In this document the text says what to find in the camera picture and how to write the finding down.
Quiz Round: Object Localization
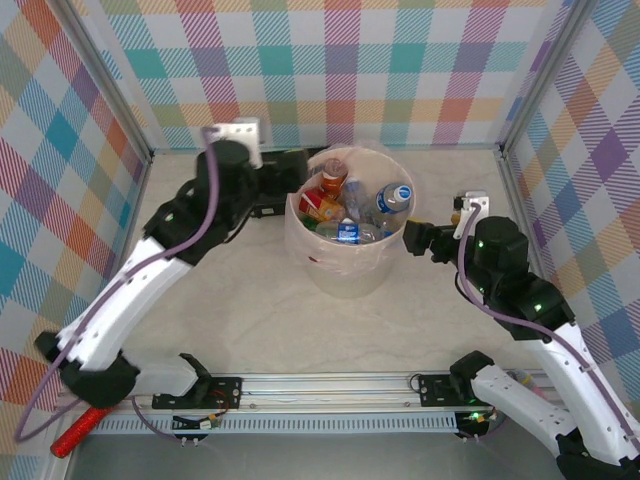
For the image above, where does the thin black cable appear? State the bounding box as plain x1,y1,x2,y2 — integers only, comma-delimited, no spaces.
453,272,484,304

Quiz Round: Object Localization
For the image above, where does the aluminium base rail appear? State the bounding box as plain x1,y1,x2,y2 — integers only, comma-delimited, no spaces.
99,372,576,416

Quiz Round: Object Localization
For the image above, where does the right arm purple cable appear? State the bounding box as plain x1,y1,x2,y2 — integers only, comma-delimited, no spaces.
457,202,640,449

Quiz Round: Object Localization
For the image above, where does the beige round bin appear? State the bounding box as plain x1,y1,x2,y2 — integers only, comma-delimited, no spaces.
283,143,415,300

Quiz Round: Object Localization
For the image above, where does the orange drink bottle white cap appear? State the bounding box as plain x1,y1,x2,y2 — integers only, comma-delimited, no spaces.
319,158,350,201

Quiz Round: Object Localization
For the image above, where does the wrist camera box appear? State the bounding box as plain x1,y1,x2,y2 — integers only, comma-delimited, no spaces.
452,189,491,240
212,117,274,169

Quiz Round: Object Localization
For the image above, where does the red glitter toy microphone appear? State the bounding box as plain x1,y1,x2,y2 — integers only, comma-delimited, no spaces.
51,405,114,459

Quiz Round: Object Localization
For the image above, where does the aluminium frame bar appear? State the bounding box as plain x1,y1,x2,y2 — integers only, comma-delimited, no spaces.
89,152,154,374
494,147,551,291

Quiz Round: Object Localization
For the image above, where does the black ribbed case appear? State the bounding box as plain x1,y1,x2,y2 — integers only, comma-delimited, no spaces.
252,147,321,220

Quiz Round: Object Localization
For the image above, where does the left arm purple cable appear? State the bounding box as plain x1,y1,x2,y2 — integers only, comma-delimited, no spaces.
13,125,221,444

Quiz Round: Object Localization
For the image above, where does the small connector with wires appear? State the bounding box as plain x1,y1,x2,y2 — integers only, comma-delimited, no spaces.
172,412,221,432

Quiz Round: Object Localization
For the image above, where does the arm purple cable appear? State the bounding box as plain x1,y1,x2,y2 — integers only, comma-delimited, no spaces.
13,125,221,444
457,202,640,449

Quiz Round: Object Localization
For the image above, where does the aluminium frame post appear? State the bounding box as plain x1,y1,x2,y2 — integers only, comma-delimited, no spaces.
498,0,597,151
58,0,154,164

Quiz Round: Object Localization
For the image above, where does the red yellow label bottle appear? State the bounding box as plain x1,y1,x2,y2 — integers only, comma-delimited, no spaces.
298,188,346,221

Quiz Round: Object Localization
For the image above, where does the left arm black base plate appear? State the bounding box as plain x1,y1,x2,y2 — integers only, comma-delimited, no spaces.
152,375,244,411

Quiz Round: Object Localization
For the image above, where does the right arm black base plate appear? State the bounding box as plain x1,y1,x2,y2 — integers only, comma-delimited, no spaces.
413,369,476,407

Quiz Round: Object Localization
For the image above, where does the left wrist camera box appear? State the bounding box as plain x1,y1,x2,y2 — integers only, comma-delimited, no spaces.
212,117,274,169

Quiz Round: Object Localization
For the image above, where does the grey slotted cable tray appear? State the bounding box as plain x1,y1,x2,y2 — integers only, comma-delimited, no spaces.
92,413,459,435

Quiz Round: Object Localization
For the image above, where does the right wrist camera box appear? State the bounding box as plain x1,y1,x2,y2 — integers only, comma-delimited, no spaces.
452,189,491,240

